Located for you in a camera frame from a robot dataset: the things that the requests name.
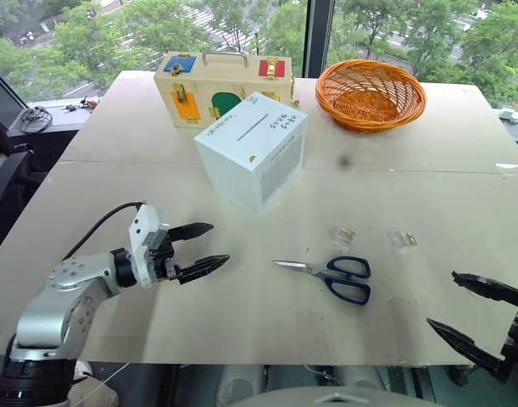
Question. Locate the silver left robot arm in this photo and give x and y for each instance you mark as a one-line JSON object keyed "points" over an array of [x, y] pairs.
{"points": [[51, 305]]}

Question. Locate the small clear packet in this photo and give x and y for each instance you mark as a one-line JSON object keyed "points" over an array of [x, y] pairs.
{"points": [[403, 240], [344, 235]]}

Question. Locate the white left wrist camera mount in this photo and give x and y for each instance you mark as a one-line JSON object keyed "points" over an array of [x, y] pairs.
{"points": [[144, 237]]}

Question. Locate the small keys and tools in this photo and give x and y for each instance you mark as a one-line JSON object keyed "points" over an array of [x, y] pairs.
{"points": [[81, 104]]}

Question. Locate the orange wicker basket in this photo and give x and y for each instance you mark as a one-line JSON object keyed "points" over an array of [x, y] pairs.
{"points": [[369, 99]]}

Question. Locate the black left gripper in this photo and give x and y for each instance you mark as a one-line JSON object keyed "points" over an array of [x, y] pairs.
{"points": [[162, 259]]}

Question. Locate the white cube box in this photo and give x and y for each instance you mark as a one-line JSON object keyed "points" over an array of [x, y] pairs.
{"points": [[250, 152]]}

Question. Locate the dark window frame post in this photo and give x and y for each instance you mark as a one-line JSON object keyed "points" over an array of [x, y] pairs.
{"points": [[320, 38]]}

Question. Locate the grey robot torso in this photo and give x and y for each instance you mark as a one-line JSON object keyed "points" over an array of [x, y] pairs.
{"points": [[339, 397]]}

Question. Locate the grey small sill box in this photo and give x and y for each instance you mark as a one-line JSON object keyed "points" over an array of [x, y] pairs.
{"points": [[508, 114]]}

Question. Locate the black office chair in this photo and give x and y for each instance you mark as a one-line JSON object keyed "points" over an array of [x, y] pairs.
{"points": [[6, 169]]}

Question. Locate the dark slanted window panel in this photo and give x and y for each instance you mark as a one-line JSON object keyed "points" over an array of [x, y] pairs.
{"points": [[2, 97]]}

